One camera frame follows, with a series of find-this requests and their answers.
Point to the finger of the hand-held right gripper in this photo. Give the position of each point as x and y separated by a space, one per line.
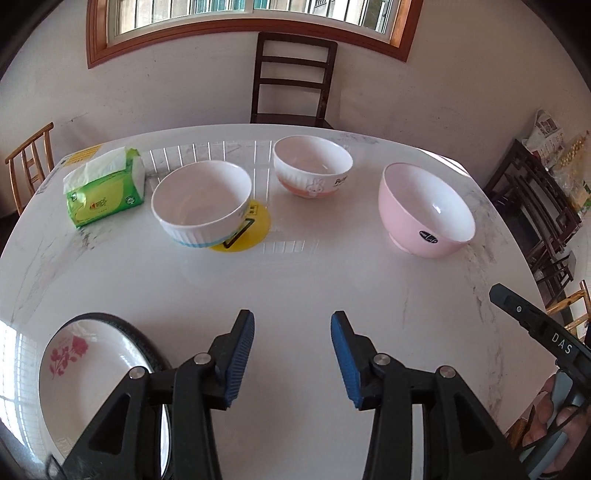
519 309

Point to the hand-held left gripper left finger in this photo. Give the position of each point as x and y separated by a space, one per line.
238 360

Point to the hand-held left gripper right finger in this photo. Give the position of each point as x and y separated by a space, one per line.
346 360

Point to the pink bowl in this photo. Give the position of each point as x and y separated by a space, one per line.
425 212

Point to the white bowl with blue stripe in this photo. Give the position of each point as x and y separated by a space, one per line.
203 203

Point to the white plate with red flowers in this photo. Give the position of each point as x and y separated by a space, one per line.
78 392

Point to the white bowl with rabbit print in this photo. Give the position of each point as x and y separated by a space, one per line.
311 166

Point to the person's right hand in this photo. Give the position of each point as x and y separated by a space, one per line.
545 406

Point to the light bamboo chair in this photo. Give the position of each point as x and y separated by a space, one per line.
30 159
572 307

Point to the stacked dark wooden chairs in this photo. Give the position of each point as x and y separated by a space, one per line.
531 207

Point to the round yellow sticker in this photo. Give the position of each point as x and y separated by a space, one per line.
258 226

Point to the pile of plastic bags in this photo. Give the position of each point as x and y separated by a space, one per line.
554 147

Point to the green tissue pack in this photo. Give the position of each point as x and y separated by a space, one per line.
104 189

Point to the dark wooden chair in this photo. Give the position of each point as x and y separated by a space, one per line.
293 78

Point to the wooden framed window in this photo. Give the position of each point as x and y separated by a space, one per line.
249 39

